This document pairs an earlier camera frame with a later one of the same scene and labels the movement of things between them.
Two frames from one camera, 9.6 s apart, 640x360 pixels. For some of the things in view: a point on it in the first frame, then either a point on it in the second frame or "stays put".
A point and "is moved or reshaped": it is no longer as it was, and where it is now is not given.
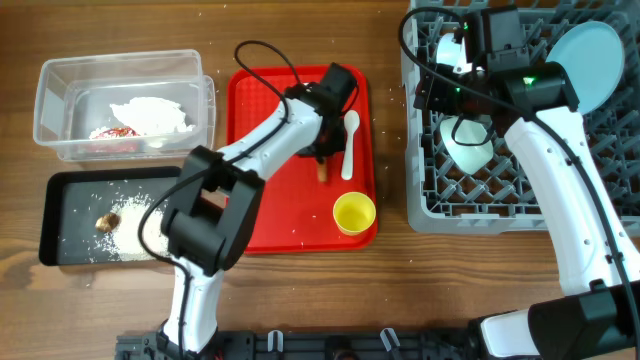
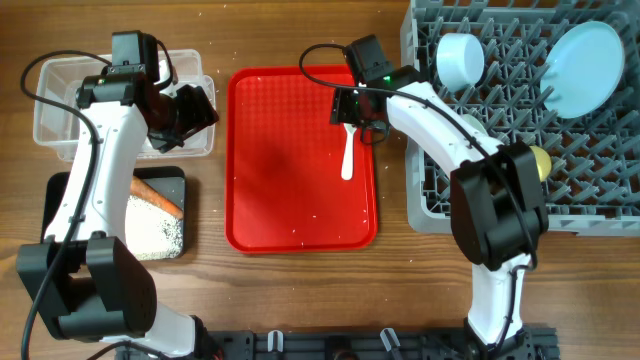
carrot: x=322 y=171 → x=140 y=188
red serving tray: x=296 y=212 stays put
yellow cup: x=354 y=213 is moved or reshaped
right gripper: x=428 y=93 → x=343 y=106
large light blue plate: x=592 y=55 stays put
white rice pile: x=124 y=241 stays put
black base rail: x=293 y=344 stays put
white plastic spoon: x=351 y=121 stays put
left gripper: x=335 y=146 → x=201 y=114
